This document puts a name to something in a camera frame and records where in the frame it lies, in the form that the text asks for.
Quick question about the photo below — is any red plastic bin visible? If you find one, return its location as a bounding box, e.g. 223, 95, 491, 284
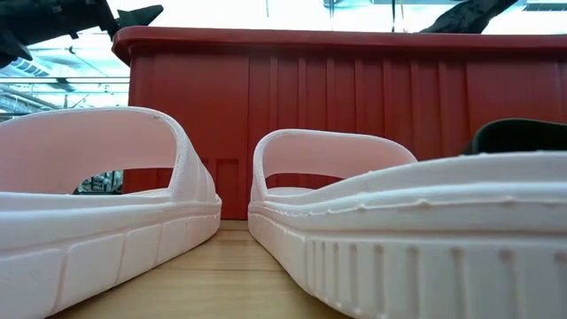
111, 25, 567, 222

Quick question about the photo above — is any black background rig frame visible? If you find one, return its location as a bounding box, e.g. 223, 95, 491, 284
73, 170, 124, 195

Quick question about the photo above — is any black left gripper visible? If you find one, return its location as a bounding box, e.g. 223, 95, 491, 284
0, 0, 164, 45

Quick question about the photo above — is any pink slide sandal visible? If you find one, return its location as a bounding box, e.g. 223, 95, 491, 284
0, 105, 222, 319
246, 128, 567, 319

